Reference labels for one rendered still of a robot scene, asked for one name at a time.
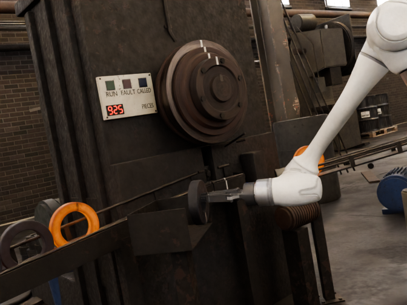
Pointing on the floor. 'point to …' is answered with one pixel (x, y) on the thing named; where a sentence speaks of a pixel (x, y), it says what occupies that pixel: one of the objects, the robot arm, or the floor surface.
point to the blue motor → (392, 190)
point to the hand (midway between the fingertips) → (198, 197)
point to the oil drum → (310, 132)
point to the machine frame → (147, 138)
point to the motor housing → (299, 250)
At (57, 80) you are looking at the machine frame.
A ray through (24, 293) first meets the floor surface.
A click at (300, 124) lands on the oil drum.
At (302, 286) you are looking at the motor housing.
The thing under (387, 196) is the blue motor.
